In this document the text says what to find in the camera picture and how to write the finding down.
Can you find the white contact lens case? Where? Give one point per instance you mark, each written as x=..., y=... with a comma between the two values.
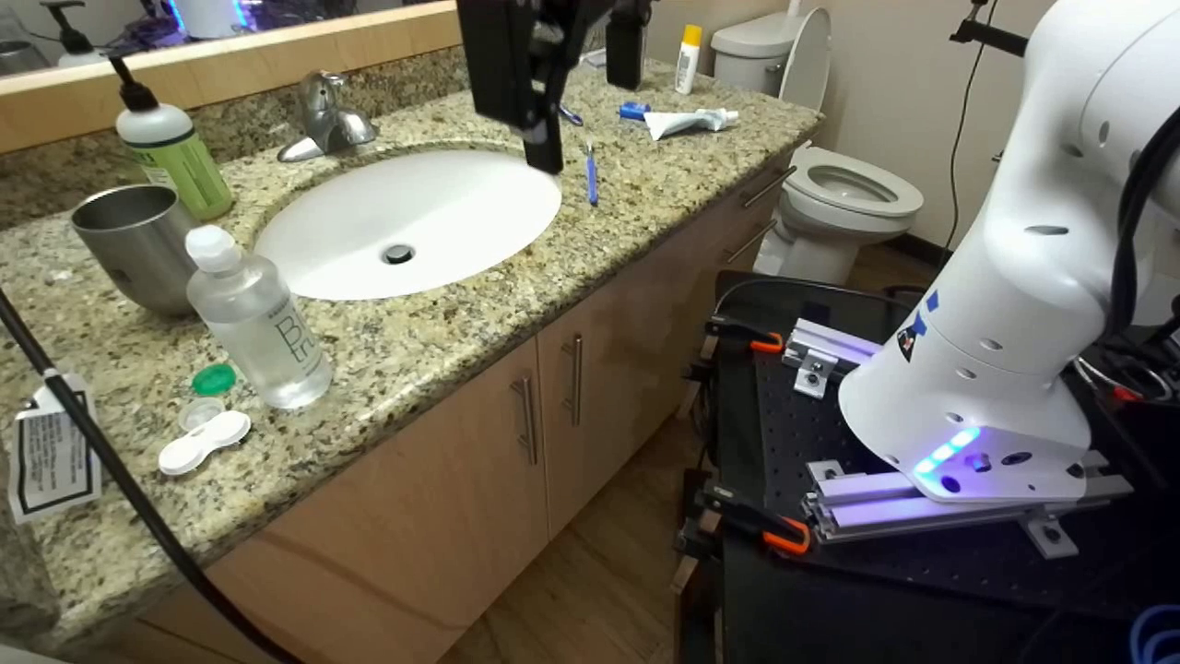
x=206, y=443

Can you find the light wood vanity cabinet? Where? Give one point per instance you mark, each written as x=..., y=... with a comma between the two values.
x=418, y=519

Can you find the green capped lens case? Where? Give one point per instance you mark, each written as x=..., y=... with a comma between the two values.
x=213, y=384

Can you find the green soap pump bottle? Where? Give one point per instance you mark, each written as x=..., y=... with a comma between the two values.
x=180, y=159

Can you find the white toothpaste tube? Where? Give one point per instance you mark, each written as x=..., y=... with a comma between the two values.
x=682, y=124

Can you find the wood framed mirror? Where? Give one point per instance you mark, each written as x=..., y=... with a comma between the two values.
x=246, y=69

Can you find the black wall bracket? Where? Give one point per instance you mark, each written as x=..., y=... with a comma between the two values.
x=990, y=35

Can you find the white oval sink basin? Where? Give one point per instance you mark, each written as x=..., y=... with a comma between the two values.
x=429, y=214

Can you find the white toilet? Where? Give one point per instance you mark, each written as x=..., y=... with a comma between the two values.
x=850, y=198

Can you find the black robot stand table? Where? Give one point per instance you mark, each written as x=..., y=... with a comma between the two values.
x=887, y=603

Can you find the orange black clamp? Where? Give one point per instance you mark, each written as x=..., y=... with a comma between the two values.
x=767, y=529
x=751, y=337

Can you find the stainless steel cup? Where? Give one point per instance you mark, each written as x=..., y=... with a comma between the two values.
x=135, y=254

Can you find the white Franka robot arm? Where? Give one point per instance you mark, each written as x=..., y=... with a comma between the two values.
x=1034, y=272

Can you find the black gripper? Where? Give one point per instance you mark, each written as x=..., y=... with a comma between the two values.
x=501, y=56

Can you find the short aluminium rail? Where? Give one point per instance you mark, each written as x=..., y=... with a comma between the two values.
x=832, y=345

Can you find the chrome sink faucet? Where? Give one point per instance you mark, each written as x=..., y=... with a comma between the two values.
x=328, y=118

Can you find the yellow capped white bottle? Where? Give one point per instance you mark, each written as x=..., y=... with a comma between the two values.
x=686, y=59

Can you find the long aluminium base rail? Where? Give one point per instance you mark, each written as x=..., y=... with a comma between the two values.
x=907, y=507

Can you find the small blue object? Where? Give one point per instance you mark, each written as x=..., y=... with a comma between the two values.
x=633, y=112

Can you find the clear plastic liquid bottle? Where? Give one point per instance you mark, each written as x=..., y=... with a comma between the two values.
x=262, y=326

